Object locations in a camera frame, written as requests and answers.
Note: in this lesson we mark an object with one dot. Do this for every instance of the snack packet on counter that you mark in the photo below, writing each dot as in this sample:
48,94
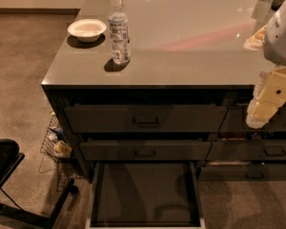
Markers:
255,42

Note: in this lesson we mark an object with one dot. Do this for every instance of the clear plastic water bottle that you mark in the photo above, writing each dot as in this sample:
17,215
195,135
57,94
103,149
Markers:
119,33

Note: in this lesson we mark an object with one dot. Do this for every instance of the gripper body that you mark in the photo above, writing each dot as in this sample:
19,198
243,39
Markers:
281,37

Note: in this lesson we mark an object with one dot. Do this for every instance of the white bowl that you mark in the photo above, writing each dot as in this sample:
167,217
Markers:
87,30

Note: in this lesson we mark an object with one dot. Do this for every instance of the wire basket with items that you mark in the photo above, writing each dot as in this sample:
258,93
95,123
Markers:
51,163

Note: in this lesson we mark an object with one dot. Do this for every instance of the drawer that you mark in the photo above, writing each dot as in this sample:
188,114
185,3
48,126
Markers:
132,150
252,172
144,195
145,118
248,150
235,121

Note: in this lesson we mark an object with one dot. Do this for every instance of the dark grey drawer cabinet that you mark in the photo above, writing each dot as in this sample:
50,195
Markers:
183,52

